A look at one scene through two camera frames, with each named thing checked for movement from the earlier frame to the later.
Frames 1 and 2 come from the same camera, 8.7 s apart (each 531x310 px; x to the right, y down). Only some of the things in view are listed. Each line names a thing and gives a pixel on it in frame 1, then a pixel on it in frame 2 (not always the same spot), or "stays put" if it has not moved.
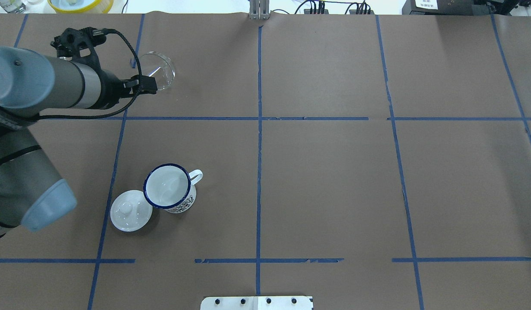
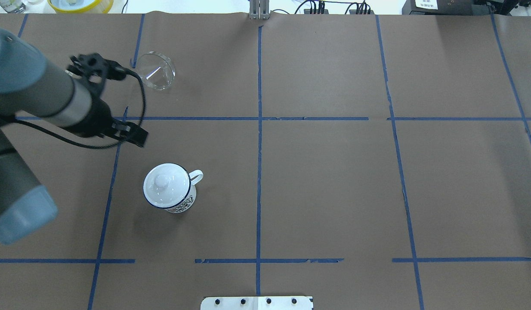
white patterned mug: (171, 187) stays put
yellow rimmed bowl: (81, 6) stays put
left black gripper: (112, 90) → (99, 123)
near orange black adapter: (360, 12) stays put
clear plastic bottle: (15, 6) stays put
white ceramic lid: (131, 211) → (166, 185)
